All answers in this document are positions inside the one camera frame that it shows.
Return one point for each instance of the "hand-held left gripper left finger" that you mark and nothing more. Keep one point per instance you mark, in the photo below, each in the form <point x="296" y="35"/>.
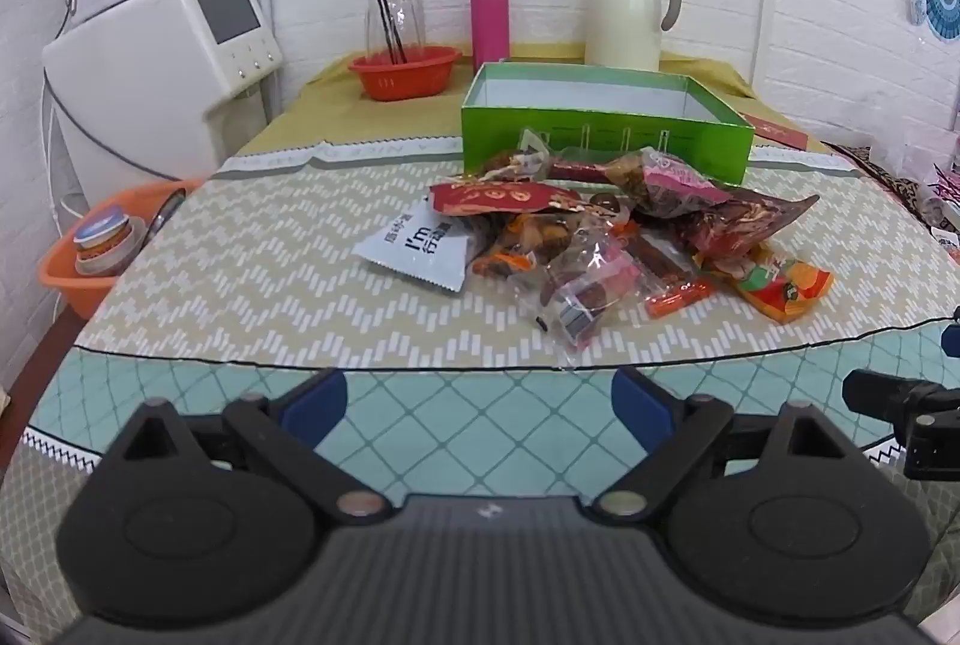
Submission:
<point x="315" y="409"/>

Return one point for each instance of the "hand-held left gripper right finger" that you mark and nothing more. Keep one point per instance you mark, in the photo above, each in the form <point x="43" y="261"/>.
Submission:
<point x="637" y="401"/>

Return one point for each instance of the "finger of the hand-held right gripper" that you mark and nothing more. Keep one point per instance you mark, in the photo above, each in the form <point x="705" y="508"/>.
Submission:
<point x="877" y="394"/>

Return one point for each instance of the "orange stick snack packet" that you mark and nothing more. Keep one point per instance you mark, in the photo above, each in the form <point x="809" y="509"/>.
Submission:
<point x="675" y="300"/>

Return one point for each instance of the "orange green snack packet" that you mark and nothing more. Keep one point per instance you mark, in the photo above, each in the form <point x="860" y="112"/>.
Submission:
<point x="787" y="289"/>

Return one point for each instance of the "white snack packet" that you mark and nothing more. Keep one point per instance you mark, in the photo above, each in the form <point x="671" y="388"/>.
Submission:
<point x="412" y="251"/>

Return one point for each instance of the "brown candy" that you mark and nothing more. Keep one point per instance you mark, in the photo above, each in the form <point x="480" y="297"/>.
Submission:
<point x="607" y="206"/>

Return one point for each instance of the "dark red snack packet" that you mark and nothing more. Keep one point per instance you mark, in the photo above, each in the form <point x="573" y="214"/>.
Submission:
<point x="735" y="225"/>

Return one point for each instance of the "pink label snack packet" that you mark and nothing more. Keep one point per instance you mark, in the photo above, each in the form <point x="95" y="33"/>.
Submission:
<point x="667" y="180"/>

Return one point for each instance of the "dark red sausage stick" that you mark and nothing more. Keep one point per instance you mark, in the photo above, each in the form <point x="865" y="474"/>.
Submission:
<point x="585" y="171"/>

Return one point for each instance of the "red gold-print snack packet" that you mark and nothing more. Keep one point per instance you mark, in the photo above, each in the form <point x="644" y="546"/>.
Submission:
<point x="495" y="196"/>

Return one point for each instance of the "green cardboard box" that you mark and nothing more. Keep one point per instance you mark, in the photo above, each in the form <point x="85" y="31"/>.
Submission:
<point x="495" y="135"/>

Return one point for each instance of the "chevron patterned tablecloth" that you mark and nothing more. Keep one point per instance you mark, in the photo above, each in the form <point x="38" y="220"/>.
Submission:
<point x="262" y="255"/>

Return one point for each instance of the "pink patterned cloth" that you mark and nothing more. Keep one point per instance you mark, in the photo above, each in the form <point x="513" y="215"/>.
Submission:
<point x="946" y="195"/>

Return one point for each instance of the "leopard print blanket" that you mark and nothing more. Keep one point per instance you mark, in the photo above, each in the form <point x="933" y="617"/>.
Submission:
<point x="870" y="165"/>

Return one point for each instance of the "patterned bowl stack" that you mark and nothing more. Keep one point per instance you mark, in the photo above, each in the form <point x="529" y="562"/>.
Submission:
<point x="105" y="240"/>

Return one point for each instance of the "orange plastic basin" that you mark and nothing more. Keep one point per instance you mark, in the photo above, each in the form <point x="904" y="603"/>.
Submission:
<point x="67" y="285"/>

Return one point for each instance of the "red envelope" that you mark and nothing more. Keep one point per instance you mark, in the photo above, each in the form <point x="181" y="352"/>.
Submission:
<point x="772" y="131"/>

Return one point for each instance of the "yellow cloth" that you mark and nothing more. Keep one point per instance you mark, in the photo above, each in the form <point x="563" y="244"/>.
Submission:
<point x="315" y="112"/>

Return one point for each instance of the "red colander basket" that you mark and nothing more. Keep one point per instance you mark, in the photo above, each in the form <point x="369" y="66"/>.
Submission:
<point x="405" y="75"/>

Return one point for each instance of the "white water purifier with screen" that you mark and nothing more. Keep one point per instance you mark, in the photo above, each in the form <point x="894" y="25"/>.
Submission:
<point x="150" y="60"/>

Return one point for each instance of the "cream thermal jug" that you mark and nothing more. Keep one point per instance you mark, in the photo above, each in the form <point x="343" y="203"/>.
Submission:
<point x="622" y="15"/>

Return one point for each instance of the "black straw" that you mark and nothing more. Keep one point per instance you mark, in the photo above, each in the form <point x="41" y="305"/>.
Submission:
<point x="386" y="11"/>
<point x="384" y="26"/>

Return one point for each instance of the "pink thermos bottle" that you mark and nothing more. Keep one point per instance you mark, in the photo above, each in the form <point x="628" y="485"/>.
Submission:
<point x="489" y="22"/>

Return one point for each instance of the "glass carafe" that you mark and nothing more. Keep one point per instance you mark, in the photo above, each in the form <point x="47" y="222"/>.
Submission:
<point x="405" y="7"/>

